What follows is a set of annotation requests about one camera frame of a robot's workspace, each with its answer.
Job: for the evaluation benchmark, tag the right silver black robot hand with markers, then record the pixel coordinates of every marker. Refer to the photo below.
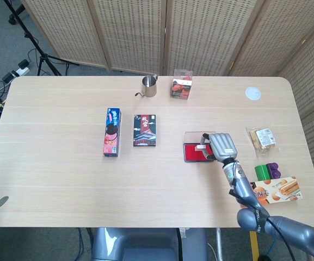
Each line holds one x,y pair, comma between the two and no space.
223,146

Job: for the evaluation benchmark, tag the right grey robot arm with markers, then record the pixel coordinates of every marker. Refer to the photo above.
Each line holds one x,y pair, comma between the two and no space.
257,212

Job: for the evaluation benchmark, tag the red ink pad clear lid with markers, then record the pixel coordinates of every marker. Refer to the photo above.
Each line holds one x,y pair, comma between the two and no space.
193,155

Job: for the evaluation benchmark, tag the clear bag of biscuits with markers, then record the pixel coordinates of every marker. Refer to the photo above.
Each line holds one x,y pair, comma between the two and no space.
263,140

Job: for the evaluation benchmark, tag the green cylinder block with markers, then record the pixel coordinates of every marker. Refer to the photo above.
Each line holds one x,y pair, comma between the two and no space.
261,172

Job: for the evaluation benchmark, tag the purple toy block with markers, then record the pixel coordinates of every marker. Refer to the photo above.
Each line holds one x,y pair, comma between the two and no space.
273,170

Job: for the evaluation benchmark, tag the orange egg roll box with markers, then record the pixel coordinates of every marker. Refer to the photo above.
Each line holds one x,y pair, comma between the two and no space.
279,190

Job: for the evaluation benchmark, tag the clear box of coffee capsules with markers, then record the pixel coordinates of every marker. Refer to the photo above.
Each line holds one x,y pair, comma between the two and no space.
181,85

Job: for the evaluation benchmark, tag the black palace print box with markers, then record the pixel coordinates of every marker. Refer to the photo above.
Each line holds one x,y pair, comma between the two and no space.
145,130

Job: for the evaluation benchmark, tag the steel long-spout pitcher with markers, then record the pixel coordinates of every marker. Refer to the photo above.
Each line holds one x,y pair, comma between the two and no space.
149,87

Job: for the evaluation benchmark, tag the grey metal table leg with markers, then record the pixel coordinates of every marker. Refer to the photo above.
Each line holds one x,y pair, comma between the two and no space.
218,244

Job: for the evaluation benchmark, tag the yellow table leg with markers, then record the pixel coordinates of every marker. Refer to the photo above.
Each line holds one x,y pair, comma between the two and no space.
253,242

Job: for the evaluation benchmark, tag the blue cookie box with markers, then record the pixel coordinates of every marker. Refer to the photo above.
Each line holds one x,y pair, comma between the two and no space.
112,133

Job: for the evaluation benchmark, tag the grey robot torso base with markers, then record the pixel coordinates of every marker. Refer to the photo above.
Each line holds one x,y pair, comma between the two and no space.
146,244

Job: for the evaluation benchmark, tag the white power strip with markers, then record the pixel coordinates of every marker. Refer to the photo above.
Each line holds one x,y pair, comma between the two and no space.
20,72

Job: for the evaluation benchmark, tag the black power adapter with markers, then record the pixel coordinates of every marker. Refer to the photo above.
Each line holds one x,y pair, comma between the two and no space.
24,64

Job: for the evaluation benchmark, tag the black tripod stand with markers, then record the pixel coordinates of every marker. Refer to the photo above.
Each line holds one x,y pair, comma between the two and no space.
34,43

